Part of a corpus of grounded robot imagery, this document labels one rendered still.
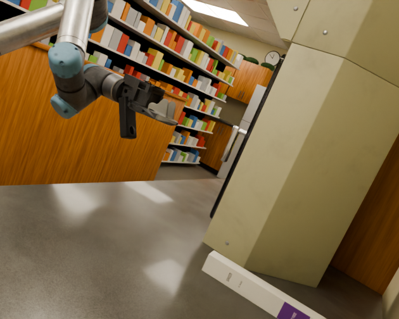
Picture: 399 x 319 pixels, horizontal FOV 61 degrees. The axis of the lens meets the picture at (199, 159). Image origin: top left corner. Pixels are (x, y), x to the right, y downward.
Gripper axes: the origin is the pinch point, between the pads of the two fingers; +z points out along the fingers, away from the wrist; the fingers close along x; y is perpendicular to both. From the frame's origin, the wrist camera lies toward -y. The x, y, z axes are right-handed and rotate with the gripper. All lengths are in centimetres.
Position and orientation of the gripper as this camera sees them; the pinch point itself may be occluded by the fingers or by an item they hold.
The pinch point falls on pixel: (172, 124)
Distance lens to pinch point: 89.1
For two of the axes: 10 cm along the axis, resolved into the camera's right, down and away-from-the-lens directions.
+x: 4.7, 0.3, 8.8
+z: 7.9, 4.3, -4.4
